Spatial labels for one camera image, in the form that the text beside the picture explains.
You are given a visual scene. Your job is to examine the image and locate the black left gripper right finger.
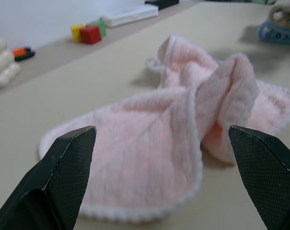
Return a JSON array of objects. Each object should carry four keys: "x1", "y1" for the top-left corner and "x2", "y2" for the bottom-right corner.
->
[{"x1": 228, "y1": 125, "x2": 290, "y2": 230}]

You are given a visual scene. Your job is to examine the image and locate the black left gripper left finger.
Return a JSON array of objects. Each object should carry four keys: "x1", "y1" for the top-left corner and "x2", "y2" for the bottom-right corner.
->
[{"x1": 0, "y1": 125, "x2": 97, "y2": 230}]

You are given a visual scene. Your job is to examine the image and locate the pink towel with white trim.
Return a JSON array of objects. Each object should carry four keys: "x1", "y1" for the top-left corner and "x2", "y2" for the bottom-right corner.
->
[{"x1": 38, "y1": 34, "x2": 290, "y2": 220}]

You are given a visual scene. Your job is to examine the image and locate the white stacked cloth rolls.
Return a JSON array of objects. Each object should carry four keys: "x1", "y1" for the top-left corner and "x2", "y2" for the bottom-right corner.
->
[{"x1": 0, "y1": 36, "x2": 22, "y2": 88}]

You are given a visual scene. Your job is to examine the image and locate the orange and black tool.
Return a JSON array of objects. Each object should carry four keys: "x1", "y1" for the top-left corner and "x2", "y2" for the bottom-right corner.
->
[{"x1": 12, "y1": 46, "x2": 36, "y2": 62}]

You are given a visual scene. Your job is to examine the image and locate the yellow block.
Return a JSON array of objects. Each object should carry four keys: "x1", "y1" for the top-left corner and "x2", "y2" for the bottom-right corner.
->
[{"x1": 70, "y1": 23, "x2": 86, "y2": 44}]

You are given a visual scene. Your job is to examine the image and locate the red cube block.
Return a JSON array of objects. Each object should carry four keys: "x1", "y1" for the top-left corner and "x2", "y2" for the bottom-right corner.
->
[{"x1": 80, "y1": 25, "x2": 103, "y2": 45}]

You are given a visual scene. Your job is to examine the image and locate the green block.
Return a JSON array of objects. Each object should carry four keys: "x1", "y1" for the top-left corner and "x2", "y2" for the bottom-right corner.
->
[{"x1": 85, "y1": 20, "x2": 107, "y2": 38}]

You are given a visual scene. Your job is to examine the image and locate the white flat box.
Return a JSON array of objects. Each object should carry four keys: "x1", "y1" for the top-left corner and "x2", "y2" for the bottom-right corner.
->
[{"x1": 100, "y1": 3, "x2": 159, "y2": 27}]

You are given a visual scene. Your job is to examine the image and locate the black flat object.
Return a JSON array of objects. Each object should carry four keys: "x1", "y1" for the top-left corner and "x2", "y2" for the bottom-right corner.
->
[{"x1": 145, "y1": 0, "x2": 180, "y2": 11}]

